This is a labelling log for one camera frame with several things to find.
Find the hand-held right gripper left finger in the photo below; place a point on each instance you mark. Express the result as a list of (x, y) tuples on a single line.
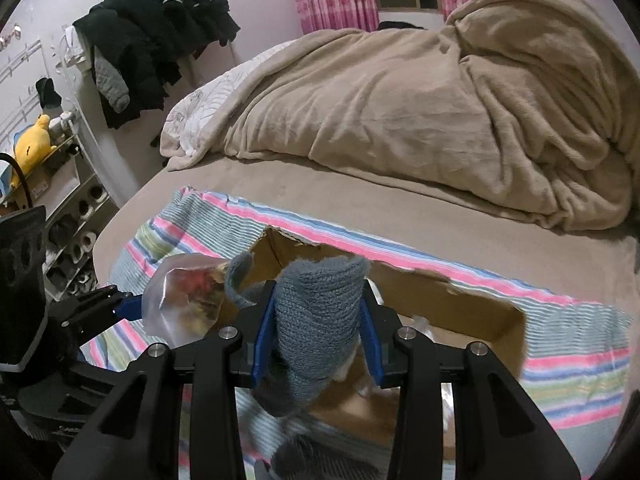
[(262, 332)]

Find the grey quilted garment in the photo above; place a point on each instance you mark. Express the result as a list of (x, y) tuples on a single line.
[(112, 82)]

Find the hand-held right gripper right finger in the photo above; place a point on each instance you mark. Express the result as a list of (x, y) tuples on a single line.
[(373, 342)]

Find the yellow plush toy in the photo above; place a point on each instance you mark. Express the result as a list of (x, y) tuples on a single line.
[(32, 142)]

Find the grey plush toy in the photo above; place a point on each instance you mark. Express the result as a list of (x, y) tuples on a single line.
[(62, 124)]

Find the clear plastic bag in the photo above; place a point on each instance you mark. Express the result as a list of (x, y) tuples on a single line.
[(182, 302)]

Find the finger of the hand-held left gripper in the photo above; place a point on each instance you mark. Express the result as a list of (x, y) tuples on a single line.
[(100, 307), (95, 377)]

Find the small cardboard box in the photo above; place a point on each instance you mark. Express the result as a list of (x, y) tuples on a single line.
[(36, 184)]

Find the pile of black clothes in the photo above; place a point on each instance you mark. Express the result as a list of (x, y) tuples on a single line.
[(155, 30)]

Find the grey knitted sock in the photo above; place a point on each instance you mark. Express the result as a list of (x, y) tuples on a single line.
[(325, 457), (312, 330)]

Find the black hat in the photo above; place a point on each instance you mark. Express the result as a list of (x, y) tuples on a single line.
[(47, 92)]

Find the dark cloth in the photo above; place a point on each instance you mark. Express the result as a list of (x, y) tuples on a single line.
[(400, 25)]

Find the white floral quilt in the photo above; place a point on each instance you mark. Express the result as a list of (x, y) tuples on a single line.
[(205, 105)]

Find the striped towel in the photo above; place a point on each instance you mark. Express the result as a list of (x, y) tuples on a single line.
[(560, 360)]

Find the white shoe rack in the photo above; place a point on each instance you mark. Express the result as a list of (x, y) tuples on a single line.
[(75, 220)]

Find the beige fleece blanket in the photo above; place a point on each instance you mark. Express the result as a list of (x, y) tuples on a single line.
[(425, 110)]

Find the bed with beige sheet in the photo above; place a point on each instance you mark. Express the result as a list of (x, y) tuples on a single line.
[(300, 195)]

